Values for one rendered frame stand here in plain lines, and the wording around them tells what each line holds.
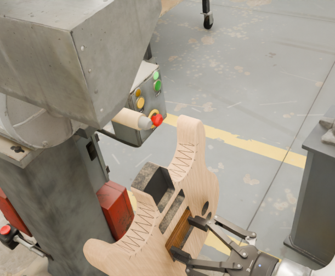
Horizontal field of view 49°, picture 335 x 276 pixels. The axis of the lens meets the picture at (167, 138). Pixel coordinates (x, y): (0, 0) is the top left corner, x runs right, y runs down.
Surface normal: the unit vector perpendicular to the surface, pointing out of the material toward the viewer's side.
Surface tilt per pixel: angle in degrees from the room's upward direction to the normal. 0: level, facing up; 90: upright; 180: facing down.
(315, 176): 90
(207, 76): 0
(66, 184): 90
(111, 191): 0
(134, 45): 90
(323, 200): 90
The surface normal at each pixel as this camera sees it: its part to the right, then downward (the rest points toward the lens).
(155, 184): 0.84, 0.29
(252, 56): -0.11, -0.73
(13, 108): 0.49, 0.42
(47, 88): -0.53, 0.62
